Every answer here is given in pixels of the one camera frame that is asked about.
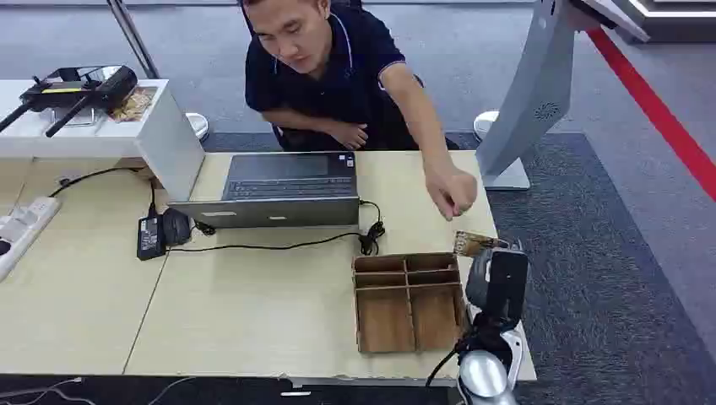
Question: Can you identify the round white base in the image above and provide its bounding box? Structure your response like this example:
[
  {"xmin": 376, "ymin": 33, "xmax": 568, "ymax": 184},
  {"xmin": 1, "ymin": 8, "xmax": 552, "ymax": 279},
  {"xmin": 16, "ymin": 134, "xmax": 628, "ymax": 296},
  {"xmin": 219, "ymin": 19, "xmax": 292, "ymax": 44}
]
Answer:
[
  {"xmin": 472, "ymin": 109, "xmax": 501, "ymax": 143},
  {"xmin": 184, "ymin": 111, "xmax": 211, "ymax": 143}
]

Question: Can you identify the black mains cable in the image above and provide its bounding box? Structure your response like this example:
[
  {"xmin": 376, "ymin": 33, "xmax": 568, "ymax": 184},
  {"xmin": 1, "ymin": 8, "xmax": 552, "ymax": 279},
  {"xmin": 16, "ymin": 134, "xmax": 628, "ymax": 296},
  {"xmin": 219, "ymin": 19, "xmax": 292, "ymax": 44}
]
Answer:
[{"xmin": 48, "ymin": 165, "xmax": 158, "ymax": 219}]

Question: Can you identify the grey kiosk stand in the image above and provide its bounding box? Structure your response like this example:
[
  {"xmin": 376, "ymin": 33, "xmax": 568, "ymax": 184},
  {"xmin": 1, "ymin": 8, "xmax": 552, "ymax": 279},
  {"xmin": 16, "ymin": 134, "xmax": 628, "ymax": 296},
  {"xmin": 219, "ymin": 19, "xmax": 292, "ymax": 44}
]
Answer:
[{"xmin": 475, "ymin": 0, "xmax": 654, "ymax": 193}]

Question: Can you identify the grey metal pole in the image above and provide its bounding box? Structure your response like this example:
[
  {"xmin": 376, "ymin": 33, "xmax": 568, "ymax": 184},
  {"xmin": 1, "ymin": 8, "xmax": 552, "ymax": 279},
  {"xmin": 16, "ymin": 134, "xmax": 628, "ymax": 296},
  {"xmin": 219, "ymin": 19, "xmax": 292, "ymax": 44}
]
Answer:
[{"xmin": 106, "ymin": 0, "xmax": 162, "ymax": 80}]

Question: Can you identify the wooden compartment box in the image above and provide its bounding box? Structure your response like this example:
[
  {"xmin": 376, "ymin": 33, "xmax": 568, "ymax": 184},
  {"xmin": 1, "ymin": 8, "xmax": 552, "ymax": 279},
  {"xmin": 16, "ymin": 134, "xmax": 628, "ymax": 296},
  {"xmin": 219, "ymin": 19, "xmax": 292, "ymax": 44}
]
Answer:
[{"xmin": 350, "ymin": 251, "xmax": 471, "ymax": 355}]

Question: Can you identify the black router with antennas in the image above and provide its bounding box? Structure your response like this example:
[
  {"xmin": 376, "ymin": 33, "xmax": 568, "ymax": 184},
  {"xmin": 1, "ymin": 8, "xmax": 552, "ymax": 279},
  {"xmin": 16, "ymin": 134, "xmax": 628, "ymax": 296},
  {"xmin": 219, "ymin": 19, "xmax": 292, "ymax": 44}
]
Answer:
[{"xmin": 0, "ymin": 64, "xmax": 140, "ymax": 140}]

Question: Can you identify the clear acrylic stand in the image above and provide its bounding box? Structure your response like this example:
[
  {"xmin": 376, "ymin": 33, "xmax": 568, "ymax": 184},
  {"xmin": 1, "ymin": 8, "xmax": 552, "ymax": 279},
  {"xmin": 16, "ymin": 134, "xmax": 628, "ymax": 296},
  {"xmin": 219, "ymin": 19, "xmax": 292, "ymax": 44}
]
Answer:
[{"xmin": 52, "ymin": 105, "xmax": 97, "ymax": 128}]

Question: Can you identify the black computer mouse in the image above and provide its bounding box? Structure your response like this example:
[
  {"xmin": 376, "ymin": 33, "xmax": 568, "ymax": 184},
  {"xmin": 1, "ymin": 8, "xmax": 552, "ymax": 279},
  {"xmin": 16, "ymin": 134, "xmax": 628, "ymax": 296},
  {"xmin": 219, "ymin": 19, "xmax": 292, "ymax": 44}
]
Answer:
[{"xmin": 160, "ymin": 207, "xmax": 193, "ymax": 247}]

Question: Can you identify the white plug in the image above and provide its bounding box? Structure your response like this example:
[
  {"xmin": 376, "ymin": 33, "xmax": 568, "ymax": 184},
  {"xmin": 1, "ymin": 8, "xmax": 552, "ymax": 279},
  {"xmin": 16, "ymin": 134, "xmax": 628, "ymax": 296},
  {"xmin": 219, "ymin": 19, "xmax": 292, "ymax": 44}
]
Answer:
[{"xmin": 9, "ymin": 205, "xmax": 39, "ymax": 228}]

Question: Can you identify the printed picture card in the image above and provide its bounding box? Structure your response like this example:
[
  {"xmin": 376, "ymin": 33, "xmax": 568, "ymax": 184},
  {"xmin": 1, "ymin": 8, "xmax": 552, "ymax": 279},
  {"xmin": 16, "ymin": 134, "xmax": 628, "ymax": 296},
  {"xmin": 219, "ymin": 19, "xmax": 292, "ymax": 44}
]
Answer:
[{"xmin": 108, "ymin": 85, "xmax": 160, "ymax": 125}]

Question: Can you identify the white floor cable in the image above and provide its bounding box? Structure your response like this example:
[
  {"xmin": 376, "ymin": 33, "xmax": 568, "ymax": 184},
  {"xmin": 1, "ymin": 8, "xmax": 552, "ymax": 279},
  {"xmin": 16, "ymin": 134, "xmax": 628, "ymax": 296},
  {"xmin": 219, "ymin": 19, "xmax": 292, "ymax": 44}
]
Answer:
[{"xmin": 0, "ymin": 375, "xmax": 198, "ymax": 405}]

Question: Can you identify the white power strip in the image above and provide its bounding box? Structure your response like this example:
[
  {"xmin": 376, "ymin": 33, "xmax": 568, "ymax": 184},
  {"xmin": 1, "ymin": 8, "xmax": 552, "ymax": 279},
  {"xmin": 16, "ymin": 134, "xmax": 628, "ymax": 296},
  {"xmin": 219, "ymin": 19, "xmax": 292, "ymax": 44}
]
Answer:
[{"xmin": 0, "ymin": 195, "xmax": 62, "ymax": 284}]

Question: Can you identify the person's right hand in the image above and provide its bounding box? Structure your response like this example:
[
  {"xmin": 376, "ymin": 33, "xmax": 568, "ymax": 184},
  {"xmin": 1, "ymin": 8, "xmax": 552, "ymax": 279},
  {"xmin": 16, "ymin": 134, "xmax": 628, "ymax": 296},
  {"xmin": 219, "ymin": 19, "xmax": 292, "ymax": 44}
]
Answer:
[{"xmin": 327, "ymin": 120, "xmax": 370, "ymax": 151}]

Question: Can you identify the person's left hand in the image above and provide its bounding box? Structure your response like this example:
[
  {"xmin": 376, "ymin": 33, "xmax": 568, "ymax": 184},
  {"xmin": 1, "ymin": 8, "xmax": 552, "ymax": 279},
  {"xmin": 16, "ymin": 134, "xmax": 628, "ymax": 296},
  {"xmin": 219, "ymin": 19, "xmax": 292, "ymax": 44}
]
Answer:
[{"xmin": 423, "ymin": 165, "xmax": 480, "ymax": 223}]

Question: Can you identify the grey laptop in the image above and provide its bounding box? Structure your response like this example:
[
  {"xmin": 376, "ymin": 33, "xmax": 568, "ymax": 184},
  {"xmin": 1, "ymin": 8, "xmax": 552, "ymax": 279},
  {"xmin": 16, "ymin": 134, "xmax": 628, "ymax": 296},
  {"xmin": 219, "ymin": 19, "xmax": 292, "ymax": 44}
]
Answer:
[{"xmin": 166, "ymin": 150, "xmax": 361, "ymax": 230}]

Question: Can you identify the black laptop charger cable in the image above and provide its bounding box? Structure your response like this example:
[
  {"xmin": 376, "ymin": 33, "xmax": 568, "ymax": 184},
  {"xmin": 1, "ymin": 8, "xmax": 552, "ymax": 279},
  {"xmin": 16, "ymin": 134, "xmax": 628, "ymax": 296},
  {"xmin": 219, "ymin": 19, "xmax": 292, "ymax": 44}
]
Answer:
[{"xmin": 166, "ymin": 198, "xmax": 387, "ymax": 257}]

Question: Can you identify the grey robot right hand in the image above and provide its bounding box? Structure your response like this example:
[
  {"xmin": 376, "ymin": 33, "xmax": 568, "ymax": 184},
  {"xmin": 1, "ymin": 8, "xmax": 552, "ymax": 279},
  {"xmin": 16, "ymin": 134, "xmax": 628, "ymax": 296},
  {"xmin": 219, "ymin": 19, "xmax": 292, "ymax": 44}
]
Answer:
[{"xmin": 465, "ymin": 240, "xmax": 524, "ymax": 311}]

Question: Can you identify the brown printed card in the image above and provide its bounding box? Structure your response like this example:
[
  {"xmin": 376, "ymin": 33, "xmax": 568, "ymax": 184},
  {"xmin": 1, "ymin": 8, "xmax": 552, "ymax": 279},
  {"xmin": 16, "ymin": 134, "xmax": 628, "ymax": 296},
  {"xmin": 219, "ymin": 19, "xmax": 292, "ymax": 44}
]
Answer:
[{"xmin": 452, "ymin": 229, "xmax": 509, "ymax": 259}]

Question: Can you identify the black power adapter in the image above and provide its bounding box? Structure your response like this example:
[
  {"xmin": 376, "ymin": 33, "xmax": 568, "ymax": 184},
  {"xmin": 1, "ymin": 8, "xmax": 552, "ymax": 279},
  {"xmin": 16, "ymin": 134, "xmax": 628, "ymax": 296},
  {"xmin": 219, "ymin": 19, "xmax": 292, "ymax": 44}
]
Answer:
[{"xmin": 135, "ymin": 214, "xmax": 168, "ymax": 262}]

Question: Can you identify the white shelf box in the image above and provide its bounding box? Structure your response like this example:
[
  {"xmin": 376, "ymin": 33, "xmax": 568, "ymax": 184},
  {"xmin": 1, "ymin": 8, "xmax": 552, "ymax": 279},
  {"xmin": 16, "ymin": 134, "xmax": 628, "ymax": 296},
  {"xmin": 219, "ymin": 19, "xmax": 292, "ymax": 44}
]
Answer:
[{"xmin": 0, "ymin": 78, "xmax": 207, "ymax": 203}]

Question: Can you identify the person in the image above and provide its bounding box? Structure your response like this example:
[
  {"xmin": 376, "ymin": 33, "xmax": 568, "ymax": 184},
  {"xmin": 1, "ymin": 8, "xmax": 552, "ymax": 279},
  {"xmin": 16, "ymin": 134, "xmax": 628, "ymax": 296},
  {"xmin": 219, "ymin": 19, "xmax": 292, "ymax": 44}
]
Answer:
[{"xmin": 240, "ymin": 0, "xmax": 480, "ymax": 223}]

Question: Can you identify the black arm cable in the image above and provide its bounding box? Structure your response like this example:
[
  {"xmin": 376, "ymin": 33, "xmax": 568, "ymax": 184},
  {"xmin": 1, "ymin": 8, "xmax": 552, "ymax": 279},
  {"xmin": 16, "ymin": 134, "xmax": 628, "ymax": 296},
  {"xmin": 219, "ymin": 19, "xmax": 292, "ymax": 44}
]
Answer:
[{"xmin": 424, "ymin": 337, "xmax": 466, "ymax": 390}]

